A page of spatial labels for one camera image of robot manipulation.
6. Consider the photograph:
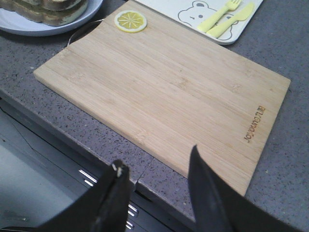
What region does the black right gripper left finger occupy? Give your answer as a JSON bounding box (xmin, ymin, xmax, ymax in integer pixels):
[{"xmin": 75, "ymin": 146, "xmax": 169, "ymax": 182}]
[{"xmin": 1, "ymin": 159, "xmax": 129, "ymax": 232}]

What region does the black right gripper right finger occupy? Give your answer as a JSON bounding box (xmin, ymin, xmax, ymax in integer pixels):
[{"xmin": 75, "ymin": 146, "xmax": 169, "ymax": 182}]
[{"xmin": 188, "ymin": 145, "xmax": 298, "ymax": 232}]

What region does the light blue round plate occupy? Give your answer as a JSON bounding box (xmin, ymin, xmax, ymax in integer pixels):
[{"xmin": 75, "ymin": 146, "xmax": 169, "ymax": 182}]
[{"xmin": 0, "ymin": 0, "xmax": 103, "ymax": 37}]

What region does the bread slice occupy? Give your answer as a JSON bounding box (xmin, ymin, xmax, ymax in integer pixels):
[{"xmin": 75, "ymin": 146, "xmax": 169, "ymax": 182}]
[
  {"xmin": 0, "ymin": 0, "xmax": 88, "ymax": 27},
  {"xmin": 21, "ymin": 0, "xmax": 84, "ymax": 12}
]

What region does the white bear-print tray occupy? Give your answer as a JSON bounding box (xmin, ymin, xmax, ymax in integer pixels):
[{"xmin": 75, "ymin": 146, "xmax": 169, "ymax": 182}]
[{"xmin": 138, "ymin": 0, "xmax": 262, "ymax": 45}]

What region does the wooden cutting board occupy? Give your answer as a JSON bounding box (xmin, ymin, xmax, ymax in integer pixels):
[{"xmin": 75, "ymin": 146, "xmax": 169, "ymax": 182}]
[{"xmin": 34, "ymin": 0, "xmax": 290, "ymax": 194}]

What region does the yellow lemon slice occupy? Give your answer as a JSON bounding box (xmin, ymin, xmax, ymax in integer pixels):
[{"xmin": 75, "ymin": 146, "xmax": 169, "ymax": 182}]
[{"xmin": 114, "ymin": 10, "xmax": 147, "ymax": 33}]

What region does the yellow plastic knife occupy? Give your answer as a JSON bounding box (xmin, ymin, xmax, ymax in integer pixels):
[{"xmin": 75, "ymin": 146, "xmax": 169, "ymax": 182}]
[{"xmin": 206, "ymin": 2, "xmax": 254, "ymax": 38}]

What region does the yellow plastic fork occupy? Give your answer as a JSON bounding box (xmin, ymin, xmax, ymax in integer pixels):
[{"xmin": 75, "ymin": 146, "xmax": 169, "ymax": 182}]
[{"xmin": 197, "ymin": 0, "xmax": 241, "ymax": 32}]

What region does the metal cutting board handle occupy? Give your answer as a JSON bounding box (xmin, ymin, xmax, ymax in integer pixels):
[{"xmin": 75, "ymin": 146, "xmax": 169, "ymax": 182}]
[{"xmin": 67, "ymin": 19, "xmax": 104, "ymax": 46}]

